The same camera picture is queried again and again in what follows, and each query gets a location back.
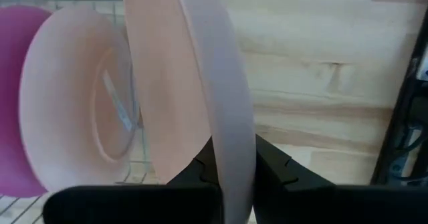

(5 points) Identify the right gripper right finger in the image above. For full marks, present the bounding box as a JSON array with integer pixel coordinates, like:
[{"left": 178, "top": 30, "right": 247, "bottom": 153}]
[{"left": 253, "top": 134, "right": 428, "bottom": 224}]

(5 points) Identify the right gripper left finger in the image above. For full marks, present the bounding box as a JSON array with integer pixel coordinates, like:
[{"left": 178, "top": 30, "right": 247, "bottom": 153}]
[{"left": 42, "top": 136, "right": 224, "bottom": 224}]

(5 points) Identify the salmon pink plate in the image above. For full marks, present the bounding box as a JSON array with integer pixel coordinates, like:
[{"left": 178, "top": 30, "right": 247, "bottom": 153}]
[{"left": 19, "top": 5, "right": 141, "bottom": 193}]

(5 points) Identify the pale peach plate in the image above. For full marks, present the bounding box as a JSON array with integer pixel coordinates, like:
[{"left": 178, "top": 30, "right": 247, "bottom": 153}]
[{"left": 123, "top": 0, "right": 257, "bottom": 224}]

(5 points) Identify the magenta plate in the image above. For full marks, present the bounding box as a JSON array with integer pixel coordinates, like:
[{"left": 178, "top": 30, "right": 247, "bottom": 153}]
[{"left": 0, "top": 5, "right": 53, "bottom": 198}]

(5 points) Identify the black metal rig frame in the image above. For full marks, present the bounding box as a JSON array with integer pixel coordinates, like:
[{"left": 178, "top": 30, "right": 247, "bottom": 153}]
[{"left": 370, "top": 6, "right": 428, "bottom": 187}]

